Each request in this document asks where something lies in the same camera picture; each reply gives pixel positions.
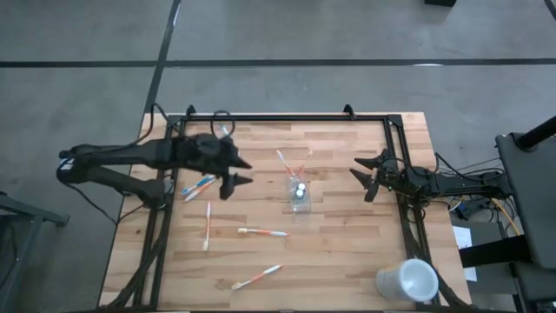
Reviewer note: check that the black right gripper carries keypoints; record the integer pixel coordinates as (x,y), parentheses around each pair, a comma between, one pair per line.
(393,174)

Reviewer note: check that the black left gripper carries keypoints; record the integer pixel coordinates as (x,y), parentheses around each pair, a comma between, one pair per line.
(210,152)

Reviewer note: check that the orange white toothbrush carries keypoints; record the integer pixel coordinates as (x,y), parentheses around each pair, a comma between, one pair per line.
(284,161)
(207,226)
(265,232)
(300,168)
(256,276)

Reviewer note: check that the clear acrylic holder box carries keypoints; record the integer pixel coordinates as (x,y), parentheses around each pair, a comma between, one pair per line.
(299,206)

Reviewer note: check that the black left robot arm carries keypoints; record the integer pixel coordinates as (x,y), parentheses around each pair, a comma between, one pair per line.
(121,154)

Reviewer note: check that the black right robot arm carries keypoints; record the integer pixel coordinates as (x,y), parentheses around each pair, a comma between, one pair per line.
(456,184)

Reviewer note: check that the far toothbrushes on table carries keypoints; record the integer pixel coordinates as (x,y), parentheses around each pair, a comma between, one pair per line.
(200,190)

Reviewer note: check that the blue white toothbrush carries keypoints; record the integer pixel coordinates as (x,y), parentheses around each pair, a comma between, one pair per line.
(224,129)
(197,184)

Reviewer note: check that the blue black power adapter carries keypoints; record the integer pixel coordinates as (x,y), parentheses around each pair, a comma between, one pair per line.
(467,211)

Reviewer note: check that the white paper sheet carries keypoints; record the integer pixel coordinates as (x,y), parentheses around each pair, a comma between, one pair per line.
(462,237)

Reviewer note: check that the white plastic cup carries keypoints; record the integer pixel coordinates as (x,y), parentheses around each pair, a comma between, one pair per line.
(410,280)

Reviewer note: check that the black side stand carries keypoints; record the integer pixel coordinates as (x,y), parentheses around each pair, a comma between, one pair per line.
(534,195)

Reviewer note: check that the black floor object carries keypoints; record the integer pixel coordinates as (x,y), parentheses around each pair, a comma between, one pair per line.
(438,2)

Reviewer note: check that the grey metal stand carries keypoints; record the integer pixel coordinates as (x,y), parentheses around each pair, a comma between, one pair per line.
(26,213)

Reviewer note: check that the black metal table frame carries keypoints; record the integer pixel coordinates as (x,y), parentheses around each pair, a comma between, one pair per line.
(369,117)

